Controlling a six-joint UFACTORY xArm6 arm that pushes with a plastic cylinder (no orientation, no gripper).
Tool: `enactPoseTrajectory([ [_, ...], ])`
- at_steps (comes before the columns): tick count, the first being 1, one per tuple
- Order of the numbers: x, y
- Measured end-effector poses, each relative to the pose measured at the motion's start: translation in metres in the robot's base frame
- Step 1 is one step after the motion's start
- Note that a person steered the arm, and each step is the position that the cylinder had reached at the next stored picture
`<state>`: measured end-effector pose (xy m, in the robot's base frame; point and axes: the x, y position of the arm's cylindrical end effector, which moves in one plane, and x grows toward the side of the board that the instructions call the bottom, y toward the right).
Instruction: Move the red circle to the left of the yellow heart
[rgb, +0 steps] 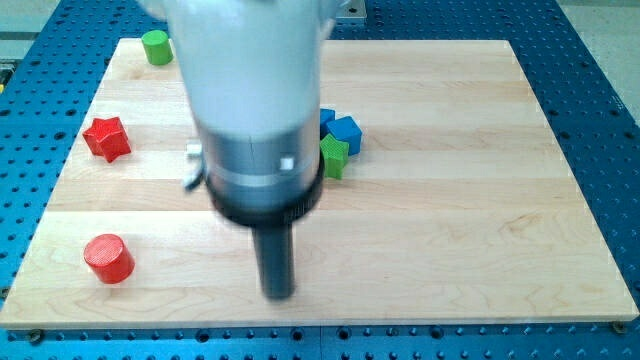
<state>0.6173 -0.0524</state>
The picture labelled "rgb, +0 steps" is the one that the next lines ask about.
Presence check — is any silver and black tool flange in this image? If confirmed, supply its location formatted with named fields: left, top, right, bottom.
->
left=183, top=115, right=324, bottom=226

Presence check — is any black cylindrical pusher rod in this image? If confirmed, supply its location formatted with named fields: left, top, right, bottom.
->
left=252, top=225, right=295, bottom=300

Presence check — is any blue block behind arm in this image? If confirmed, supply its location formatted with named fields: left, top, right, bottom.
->
left=319, top=108, right=336, bottom=139

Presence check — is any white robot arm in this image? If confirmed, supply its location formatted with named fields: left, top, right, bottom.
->
left=144, top=0, right=340, bottom=299

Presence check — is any green star block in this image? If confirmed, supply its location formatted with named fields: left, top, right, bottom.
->
left=320, top=134, right=349, bottom=179

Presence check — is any blue cube block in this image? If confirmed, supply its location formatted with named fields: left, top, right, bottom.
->
left=327, top=116, right=363, bottom=156

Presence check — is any red star block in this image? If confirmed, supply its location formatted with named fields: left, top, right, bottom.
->
left=82, top=117, right=131, bottom=163

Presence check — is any red cylinder block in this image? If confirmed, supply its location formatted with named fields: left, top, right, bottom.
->
left=83, top=233, right=135, bottom=284

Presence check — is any green cylinder block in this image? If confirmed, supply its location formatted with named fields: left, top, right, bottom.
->
left=141, top=30, right=173, bottom=66

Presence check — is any wooden board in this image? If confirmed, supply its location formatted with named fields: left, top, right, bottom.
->
left=1, top=38, right=638, bottom=330

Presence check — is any left board clamp screw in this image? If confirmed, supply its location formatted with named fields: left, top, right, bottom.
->
left=25, top=329, right=45, bottom=345

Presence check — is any board clamp screw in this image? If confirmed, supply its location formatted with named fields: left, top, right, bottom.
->
left=25, top=329, right=45, bottom=345
left=610, top=321, right=627, bottom=335

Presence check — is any right board clamp screw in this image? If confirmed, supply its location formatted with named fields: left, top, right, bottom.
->
left=610, top=321, right=627, bottom=335

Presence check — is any grey metal bracket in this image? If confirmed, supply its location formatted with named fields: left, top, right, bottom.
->
left=336, top=0, right=368, bottom=25

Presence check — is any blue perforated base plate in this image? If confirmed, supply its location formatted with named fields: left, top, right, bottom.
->
left=1, top=0, right=639, bottom=359

